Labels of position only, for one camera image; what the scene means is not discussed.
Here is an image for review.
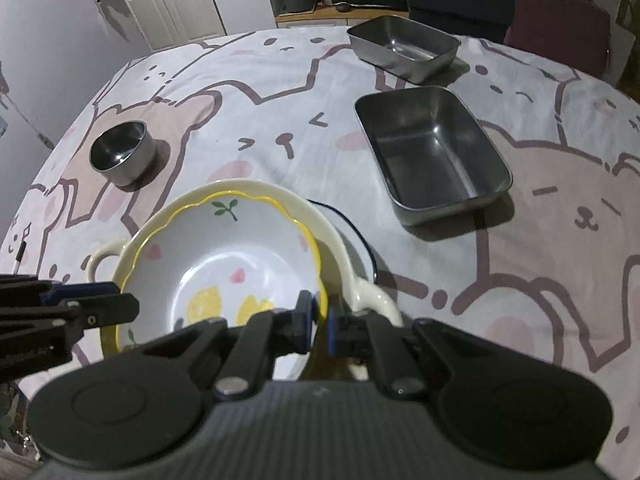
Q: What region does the yellow rimmed floral bowl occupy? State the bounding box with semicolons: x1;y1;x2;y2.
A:
114;191;328;351

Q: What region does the cream ceramic handled bowl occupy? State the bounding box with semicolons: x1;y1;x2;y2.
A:
86;179;402;380

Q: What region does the large rectangular steel tray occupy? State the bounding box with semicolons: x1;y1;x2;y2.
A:
355;86;513;226

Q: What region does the small round steel bowl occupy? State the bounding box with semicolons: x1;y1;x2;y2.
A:
89;120;156;188

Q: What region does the bear print tablecloth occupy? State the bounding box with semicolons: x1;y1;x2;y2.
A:
1;27;639;479

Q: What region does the small rectangular steel tray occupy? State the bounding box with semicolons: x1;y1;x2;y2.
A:
347;15;461;84

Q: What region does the white kitchen cabinet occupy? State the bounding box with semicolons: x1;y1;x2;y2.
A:
125;0;226;51

